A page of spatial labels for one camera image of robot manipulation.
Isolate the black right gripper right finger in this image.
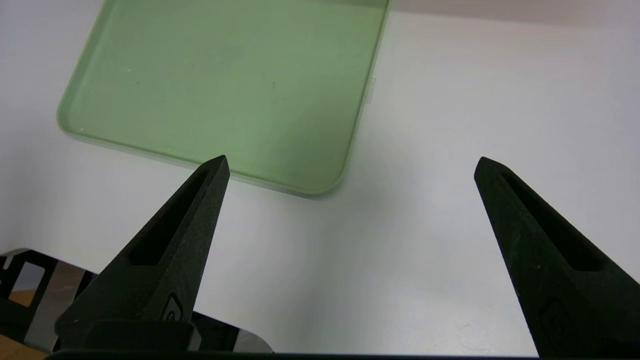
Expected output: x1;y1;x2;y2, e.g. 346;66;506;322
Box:
473;156;640;359

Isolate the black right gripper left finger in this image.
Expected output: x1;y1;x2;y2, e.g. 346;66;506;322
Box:
55;154;231;351

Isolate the pale green plastic tray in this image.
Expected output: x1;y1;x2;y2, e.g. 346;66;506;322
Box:
56;0;392;198

